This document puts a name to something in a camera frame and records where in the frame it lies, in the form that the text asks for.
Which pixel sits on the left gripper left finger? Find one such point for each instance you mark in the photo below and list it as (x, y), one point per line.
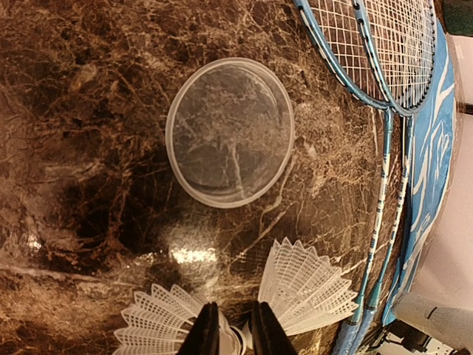
(204, 336)

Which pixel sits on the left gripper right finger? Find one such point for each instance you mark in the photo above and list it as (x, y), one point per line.
(268, 335)

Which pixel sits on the white shuttlecock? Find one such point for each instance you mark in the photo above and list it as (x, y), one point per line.
(303, 289)
(158, 322)

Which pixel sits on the white shuttlecock tube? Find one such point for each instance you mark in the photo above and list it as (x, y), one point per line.
(452, 326)

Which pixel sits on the blue badminton racket left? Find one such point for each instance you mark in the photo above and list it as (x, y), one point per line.
(333, 29)

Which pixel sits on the blue badminton racket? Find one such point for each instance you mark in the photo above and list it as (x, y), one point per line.
(333, 29)
(400, 38)

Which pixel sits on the blue badminton racket right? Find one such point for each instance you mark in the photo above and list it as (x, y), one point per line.
(400, 38)

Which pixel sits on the blue racket bag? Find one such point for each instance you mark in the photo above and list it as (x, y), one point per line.
(433, 141)

